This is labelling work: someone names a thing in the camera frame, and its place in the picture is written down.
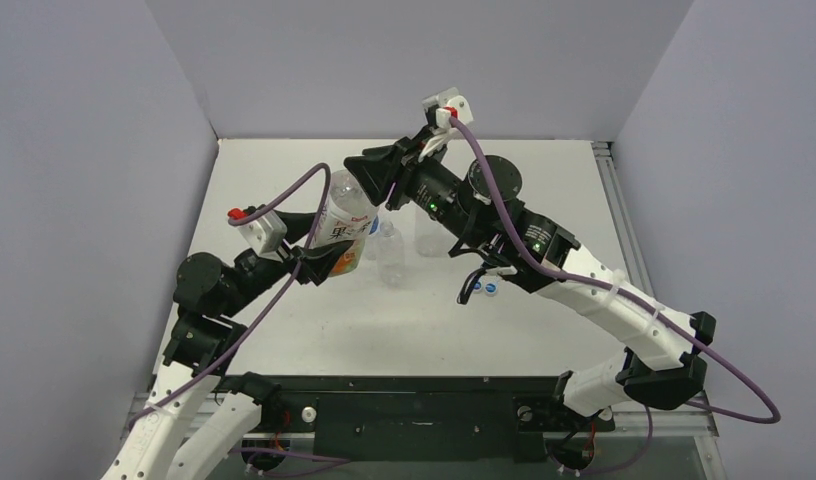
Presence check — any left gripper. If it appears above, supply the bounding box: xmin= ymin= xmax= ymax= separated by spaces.
xmin=221 ymin=210 xmax=350 ymax=316

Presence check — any green orange label bottle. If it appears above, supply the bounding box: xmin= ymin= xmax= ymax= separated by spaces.
xmin=311 ymin=169 xmax=378 ymax=277

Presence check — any clear bottle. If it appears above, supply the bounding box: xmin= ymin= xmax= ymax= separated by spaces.
xmin=414 ymin=207 xmax=452 ymax=258
xmin=376 ymin=220 xmax=406 ymax=287

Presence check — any blue label bottle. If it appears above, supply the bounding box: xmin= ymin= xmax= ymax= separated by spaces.
xmin=362 ymin=216 xmax=381 ymax=261

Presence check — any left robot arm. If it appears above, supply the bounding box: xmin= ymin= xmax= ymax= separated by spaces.
xmin=103 ymin=209 xmax=352 ymax=479

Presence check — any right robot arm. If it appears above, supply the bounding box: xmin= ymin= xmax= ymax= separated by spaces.
xmin=344 ymin=132 xmax=716 ymax=427

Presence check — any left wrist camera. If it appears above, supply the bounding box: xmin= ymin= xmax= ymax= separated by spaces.
xmin=227 ymin=208 xmax=288 ymax=261

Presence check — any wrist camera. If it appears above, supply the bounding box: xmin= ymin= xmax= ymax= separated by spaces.
xmin=227 ymin=208 xmax=288 ymax=261
xmin=418 ymin=87 xmax=474 ymax=162

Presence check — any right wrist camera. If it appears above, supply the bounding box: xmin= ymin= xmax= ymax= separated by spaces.
xmin=418 ymin=87 xmax=474 ymax=162

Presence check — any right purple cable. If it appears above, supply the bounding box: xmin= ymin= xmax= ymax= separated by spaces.
xmin=447 ymin=117 xmax=782 ymax=477

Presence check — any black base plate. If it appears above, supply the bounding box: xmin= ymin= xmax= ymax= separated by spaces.
xmin=202 ymin=375 xmax=615 ymax=464

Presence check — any aluminium rail frame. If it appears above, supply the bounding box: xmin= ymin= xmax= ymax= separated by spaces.
xmin=109 ymin=140 xmax=727 ymax=480

